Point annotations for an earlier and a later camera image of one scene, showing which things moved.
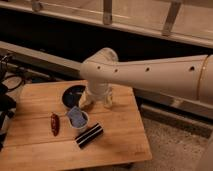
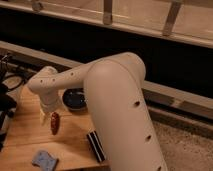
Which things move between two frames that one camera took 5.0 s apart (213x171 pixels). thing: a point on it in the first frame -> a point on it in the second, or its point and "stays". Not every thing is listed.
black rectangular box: (88, 135) -> (96, 146)
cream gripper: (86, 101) -> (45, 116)
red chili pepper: (55, 123) stays
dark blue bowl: (71, 95) stays
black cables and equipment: (11, 79) stays
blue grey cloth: (76, 117) -> (45, 160)
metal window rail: (189, 21) stays
